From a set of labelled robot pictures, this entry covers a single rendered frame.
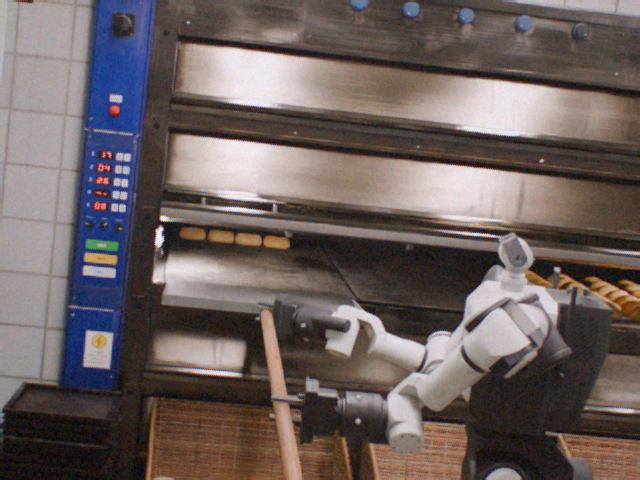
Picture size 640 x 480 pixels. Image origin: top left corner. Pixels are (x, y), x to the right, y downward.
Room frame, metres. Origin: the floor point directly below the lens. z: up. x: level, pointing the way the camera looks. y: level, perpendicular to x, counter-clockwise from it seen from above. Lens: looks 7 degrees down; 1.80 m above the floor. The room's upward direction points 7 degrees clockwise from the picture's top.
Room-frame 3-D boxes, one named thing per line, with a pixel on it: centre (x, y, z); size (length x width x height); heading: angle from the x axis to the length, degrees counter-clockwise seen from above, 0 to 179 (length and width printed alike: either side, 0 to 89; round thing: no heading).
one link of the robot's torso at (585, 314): (2.70, -0.51, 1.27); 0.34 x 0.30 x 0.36; 178
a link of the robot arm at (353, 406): (2.30, -0.08, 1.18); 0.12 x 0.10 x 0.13; 95
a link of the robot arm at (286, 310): (3.12, 0.02, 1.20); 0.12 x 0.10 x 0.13; 60
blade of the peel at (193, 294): (3.41, 0.12, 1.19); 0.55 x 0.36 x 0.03; 95
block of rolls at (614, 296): (4.09, -0.97, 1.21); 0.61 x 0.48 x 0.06; 6
